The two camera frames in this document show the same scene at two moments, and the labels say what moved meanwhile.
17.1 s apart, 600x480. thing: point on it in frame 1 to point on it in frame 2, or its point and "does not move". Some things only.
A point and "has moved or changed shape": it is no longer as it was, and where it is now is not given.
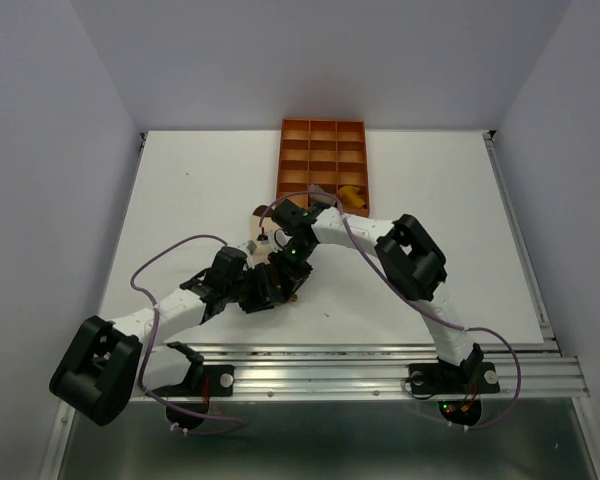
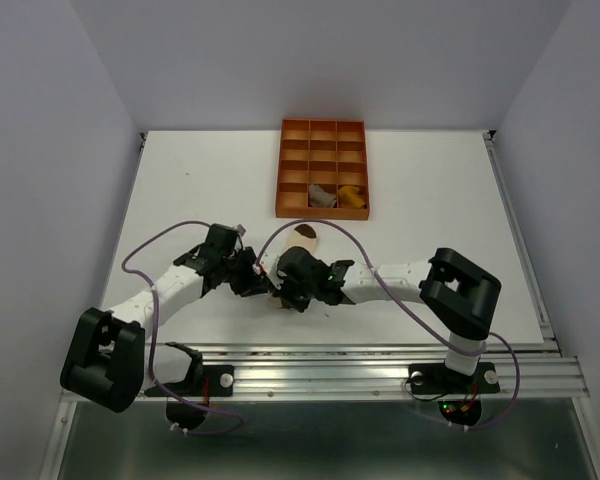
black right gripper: x=290 y=277 to x=287 y=302
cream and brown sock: x=263 y=250 has moved or changed shape
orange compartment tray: x=329 y=153 does not move
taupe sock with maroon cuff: x=316 y=198 does not move
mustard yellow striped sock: x=349 y=196 does not move
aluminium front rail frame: x=531 y=372 does not move
